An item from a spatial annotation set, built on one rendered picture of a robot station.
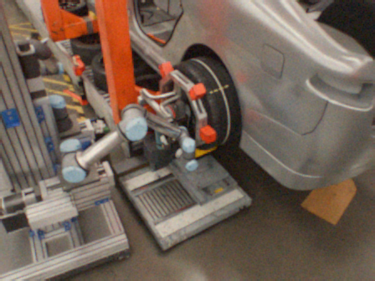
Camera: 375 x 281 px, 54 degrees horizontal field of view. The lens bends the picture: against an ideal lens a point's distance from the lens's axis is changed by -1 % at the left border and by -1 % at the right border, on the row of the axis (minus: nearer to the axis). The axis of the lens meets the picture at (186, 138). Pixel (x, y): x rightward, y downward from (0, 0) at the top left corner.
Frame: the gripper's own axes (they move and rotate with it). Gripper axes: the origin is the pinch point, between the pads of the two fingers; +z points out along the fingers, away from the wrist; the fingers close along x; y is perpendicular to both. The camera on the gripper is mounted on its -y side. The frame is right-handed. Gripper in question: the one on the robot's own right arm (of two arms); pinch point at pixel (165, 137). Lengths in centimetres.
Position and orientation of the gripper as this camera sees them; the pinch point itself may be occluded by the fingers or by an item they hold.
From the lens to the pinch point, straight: 244.2
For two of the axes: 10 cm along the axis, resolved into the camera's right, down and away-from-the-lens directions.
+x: -8.5, 3.4, -4.0
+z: -5.3, -5.5, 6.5
